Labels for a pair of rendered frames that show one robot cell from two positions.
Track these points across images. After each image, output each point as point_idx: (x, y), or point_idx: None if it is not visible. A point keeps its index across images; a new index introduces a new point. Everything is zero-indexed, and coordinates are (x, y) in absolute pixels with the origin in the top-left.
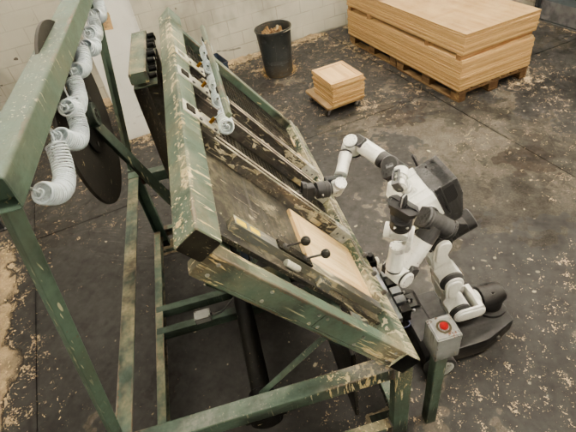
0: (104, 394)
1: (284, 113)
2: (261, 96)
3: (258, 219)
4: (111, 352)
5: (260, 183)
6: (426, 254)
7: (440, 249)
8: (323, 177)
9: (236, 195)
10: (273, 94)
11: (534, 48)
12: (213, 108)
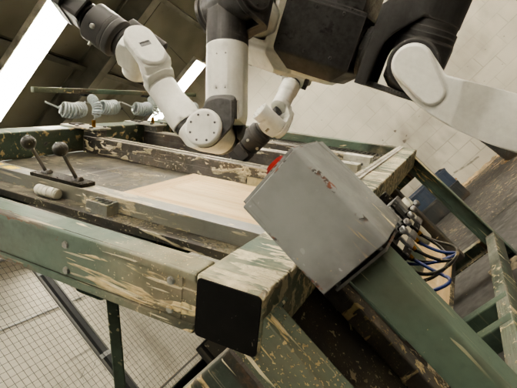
0: None
1: (515, 178)
2: (495, 180)
3: (85, 176)
4: None
5: (159, 162)
6: (225, 61)
7: (399, 72)
8: (396, 164)
9: (80, 168)
10: (508, 170)
11: None
12: (165, 135)
